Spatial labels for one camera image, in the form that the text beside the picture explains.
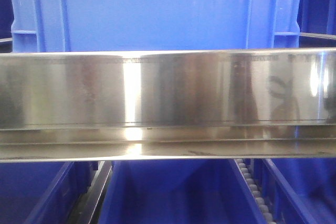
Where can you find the large blue plastic bin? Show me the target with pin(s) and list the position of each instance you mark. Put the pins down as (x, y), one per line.
(121, 25)

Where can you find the lower middle blue bin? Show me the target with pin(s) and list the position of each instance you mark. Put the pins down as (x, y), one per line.
(179, 191)

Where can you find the white roller track right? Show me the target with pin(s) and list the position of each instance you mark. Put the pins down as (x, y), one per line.
(254, 189)

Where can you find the lower right blue bin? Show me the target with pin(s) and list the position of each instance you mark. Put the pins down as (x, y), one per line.
(297, 190)

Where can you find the lower left blue bin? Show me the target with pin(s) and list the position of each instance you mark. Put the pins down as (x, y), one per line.
(43, 192)

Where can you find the dark blue bin upper right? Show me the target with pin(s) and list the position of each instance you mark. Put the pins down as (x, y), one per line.
(317, 16)

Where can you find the dark blue bin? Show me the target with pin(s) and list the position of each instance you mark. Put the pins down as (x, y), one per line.
(7, 17)
(317, 16)

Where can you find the dark blue bin upper left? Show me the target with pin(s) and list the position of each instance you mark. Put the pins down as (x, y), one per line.
(7, 17)

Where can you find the stainless steel shelf front rail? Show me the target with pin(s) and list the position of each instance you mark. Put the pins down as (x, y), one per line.
(91, 106)

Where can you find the steel divider rail left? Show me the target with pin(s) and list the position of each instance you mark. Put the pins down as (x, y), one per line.
(88, 207)

